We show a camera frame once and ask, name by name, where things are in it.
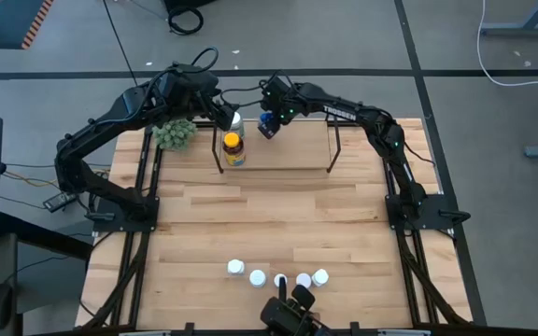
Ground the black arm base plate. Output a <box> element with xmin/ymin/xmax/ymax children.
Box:
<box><xmin>92</xmin><ymin>195</ymin><xmax>161</xmax><ymax>233</ymax></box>
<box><xmin>385</xmin><ymin>193</ymin><xmax>471</xmax><ymax>231</ymax></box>

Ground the pill vial printed white label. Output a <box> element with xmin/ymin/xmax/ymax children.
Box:
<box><xmin>311</xmin><ymin>268</ymin><xmax>331</xmax><ymax>287</ymax></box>

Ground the wooden shelf black metal frame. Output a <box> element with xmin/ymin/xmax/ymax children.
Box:
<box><xmin>210</xmin><ymin>114</ymin><xmax>343</xmax><ymax>175</ymax></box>

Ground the black floor cable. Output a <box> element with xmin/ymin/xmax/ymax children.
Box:
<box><xmin>102</xmin><ymin>0</ymin><xmax>138</xmax><ymax>88</ymax></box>

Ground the black aluminium rig frame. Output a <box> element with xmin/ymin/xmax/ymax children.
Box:
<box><xmin>75</xmin><ymin>119</ymin><xmax>474</xmax><ymax>336</ymax></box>

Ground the green potted plant white pot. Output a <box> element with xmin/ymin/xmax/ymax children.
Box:
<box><xmin>150</xmin><ymin>118</ymin><xmax>199</xmax><ymax>152</ymax></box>

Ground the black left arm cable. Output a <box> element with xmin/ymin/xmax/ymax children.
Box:
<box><xmin>189</xmin><ymin>45</ymin><xmax>219</xmax><ymax>71</ymax></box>

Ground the amber bottle yellow cap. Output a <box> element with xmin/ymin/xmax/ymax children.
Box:
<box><xmin>221</xmin><ymin>132</ymin><xmax>247</xmax><ymax>168</ymax></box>

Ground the white floor cable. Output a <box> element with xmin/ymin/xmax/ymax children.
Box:
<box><xmin>476</xmin><ymin>0</ymin><xmax>538</xmax><ymax>88</ymax></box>

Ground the black power adapter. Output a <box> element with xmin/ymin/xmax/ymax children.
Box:
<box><xmin>43</xmin><ymin>191</ymin><xmax>79</xmax><ymax>214</ymax></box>

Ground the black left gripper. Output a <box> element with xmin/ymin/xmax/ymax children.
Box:
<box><xmin>168</xmin><ymin>63</ymin><xmax>236</xmax><ymax>133</ymax></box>

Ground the grey table leg frame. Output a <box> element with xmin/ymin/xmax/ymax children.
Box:
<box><xmin>479</xmin><ymin>0</ymin><xmax>538</xmax><ymax>37</ymax></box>

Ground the clear bottle white cap green label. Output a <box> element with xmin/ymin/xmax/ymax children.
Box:
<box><xmin>229</xmin><ymin>111</ymin><xmax>246</xmax><ymax>140</ymax></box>

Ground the coiled black cable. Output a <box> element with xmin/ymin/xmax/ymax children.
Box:
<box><xmin>166</xmin><ymin>5</ymin><xmax>205</xmax><ymax>36</ymax></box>

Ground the white bottle blue label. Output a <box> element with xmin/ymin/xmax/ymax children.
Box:
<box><xmin>248</xmin><ymin>269</ymin><xmax>268</xmax><ymax>288</ymax></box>

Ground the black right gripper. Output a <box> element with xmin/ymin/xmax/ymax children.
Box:
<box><xmin>257</xmin><ymin>77</ymin><xmax>298</xmax><ymax>141</ymax></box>

